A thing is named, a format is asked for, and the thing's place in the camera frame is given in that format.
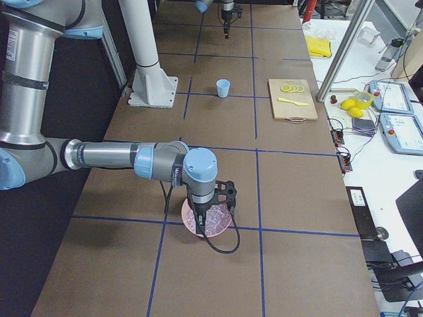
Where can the pink bowl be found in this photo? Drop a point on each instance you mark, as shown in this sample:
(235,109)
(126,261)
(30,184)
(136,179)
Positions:
(206,219)

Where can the teach pendant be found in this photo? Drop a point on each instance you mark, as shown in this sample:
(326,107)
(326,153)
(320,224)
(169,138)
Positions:
(403,133)
(390,96)

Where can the teach pendant far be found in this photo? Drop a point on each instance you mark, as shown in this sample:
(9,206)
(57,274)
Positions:
(390,96)

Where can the whole lemon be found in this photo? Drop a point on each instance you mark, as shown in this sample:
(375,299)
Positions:
(348,104)
(355,112)

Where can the teach pendant near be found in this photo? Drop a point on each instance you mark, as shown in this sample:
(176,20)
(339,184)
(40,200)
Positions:
(403,133)

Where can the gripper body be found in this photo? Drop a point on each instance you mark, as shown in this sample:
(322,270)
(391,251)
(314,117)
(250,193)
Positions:
(200,209)
(227,15)

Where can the wooden knife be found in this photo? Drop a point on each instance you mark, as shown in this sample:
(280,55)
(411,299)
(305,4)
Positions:
(297,103)

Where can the clear ice cubes pile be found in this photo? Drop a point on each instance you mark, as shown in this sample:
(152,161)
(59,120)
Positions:
(215,218)

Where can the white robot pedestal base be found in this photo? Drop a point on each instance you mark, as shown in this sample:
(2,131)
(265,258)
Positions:
(151,86)

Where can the yellow tape roll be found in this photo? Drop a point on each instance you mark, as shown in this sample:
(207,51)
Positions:
(363,100)

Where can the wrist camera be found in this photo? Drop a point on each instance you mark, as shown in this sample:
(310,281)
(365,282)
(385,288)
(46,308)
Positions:
(225,193)
(237,11)

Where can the dark notebook stack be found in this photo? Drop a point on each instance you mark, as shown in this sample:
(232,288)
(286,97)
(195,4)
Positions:
(364,126)

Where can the yellow cloth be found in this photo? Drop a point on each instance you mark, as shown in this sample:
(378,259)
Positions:
(318,47)

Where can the aluminium frame post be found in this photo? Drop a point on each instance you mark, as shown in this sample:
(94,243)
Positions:
(353,29)

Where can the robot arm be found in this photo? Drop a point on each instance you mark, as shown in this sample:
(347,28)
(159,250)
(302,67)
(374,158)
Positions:
(80,105)
(203,5)

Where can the bamboo cutting board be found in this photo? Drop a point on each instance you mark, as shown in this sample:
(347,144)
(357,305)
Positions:
(290,112)

